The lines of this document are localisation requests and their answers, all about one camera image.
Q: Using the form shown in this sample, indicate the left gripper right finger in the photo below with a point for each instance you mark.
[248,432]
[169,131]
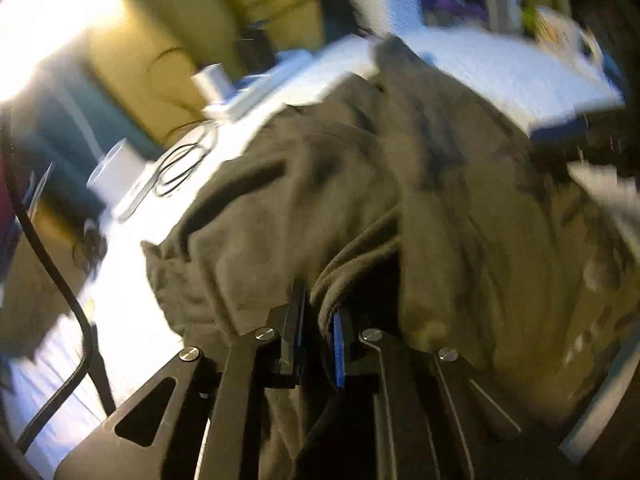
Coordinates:
[435,416]

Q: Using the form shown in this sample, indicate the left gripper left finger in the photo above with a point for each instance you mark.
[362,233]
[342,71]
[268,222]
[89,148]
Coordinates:
[193,420]

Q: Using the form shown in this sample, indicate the brown t-shirt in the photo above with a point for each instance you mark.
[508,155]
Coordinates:
[411,201]

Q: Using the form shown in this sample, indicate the white folded garment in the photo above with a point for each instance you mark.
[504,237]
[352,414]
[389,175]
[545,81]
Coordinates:
[28,383]

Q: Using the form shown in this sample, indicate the cardboard box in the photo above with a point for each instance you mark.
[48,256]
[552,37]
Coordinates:
[30,302]

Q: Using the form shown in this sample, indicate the white power strip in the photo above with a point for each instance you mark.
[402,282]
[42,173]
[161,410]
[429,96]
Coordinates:
[253,89]

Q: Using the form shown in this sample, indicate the white charger adapter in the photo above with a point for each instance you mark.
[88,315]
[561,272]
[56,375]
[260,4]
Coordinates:
[214,84]

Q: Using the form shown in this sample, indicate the black charger adapter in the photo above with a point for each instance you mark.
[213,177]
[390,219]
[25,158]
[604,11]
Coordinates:
[254,49]

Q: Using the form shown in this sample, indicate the yellow curtain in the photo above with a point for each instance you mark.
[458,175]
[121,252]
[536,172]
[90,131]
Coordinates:
[144,52]

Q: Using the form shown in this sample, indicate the white mug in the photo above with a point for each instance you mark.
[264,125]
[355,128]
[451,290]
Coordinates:
[558,34]

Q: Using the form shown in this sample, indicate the purple cloth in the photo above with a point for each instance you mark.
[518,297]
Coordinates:
[448,12]

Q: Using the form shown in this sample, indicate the white desk lamp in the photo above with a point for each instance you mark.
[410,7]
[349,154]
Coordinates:
[62,114]

